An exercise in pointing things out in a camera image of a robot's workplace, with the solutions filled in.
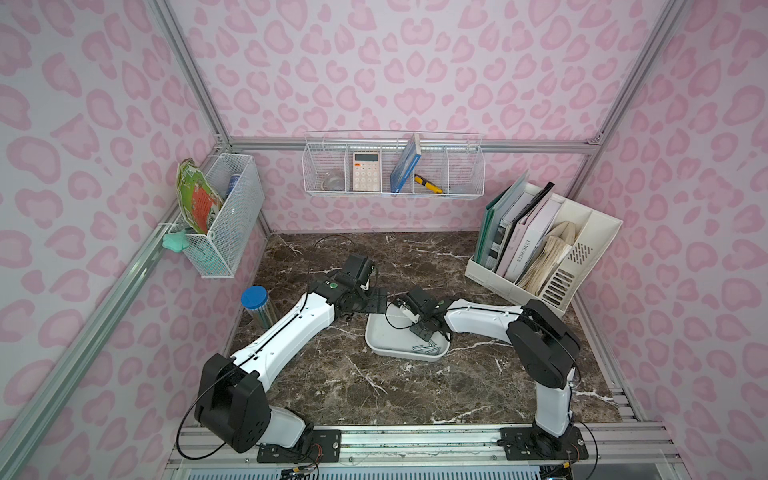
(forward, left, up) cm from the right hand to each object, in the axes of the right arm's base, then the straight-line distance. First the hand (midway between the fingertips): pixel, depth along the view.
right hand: (422, 319), depth 95 cm
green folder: (+17, -19, +28) cm, 38 cm away
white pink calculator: (+36, +18, +31) cm, 50 cm away
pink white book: (+16, -30, +21) cm, 40 cm away
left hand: (0, +15, +16) cm, 22 cm away
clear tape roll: (+33, +28, +28) cm, 52 cm away
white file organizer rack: (+20, -50, +3) cm, 54 cm away
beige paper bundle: (+13, -38, +19) cm, 45 cm away
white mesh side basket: (0, +50, +33) cm, 60 cm away
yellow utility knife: (+35, -3, +25) cm, 44 cm away
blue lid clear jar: (-5, +44, +20) cm, 49 cm away
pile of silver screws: (-10, -3, 0) cm, 10 cm away
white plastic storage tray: (-6, +9, +2) cm, 11 cm away
